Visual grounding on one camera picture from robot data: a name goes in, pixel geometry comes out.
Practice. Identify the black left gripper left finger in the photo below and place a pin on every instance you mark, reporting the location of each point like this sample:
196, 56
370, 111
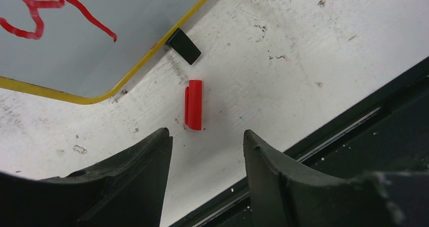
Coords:
126, 189

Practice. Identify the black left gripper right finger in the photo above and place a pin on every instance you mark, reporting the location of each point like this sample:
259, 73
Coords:
285, 192

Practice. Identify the red marker cap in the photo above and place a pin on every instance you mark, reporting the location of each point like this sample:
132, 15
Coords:
193, 105

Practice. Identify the yellow framed whiteboard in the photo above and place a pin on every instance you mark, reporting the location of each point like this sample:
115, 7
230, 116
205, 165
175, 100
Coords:
83, 51

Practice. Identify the black whiteboard foot left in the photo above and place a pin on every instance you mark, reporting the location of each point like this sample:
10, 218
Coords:
184, 46

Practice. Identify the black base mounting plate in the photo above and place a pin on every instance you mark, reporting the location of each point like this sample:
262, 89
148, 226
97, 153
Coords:
387, 131

